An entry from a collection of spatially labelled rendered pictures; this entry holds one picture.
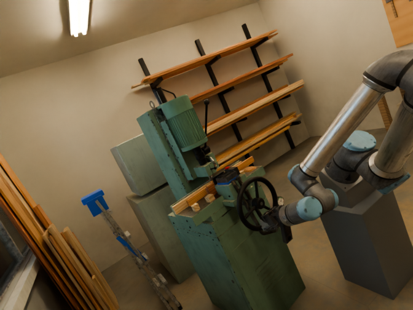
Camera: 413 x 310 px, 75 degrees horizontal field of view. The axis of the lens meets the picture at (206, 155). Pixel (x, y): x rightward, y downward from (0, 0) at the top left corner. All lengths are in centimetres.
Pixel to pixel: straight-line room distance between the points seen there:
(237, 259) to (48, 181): 281
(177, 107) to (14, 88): 278
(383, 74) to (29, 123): 364
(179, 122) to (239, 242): 78
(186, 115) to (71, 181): 256
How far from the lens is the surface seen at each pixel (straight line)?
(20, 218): 255
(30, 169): 390
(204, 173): 164
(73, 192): 388
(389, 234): 185
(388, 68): 107
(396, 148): 128
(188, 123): 156
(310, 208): 113
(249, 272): 173
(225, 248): 159
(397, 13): 431
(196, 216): 146
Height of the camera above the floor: 139
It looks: 9 degrees down
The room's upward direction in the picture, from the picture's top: 25 degrees counter-clockwise
